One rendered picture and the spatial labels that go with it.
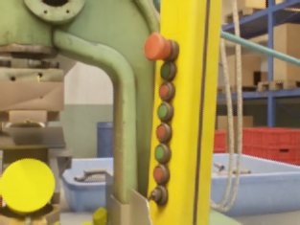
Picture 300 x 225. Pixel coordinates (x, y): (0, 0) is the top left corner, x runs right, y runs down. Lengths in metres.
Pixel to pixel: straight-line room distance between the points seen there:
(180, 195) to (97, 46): 0.24
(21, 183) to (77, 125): 8.36
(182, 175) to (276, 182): 0.43
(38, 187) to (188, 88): 0.24
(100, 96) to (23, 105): 8.46
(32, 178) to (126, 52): 0.23
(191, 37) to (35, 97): 0.23
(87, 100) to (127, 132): 8.34
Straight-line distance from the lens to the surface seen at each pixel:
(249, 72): 8.30
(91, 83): 8.97
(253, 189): 0.95
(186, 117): 0.57
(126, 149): 0.61
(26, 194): 0.56
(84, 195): 0.82
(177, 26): 0.61
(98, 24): 0.63
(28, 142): 0.70
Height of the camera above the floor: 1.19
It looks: 1 degrees down
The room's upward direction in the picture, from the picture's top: straight up
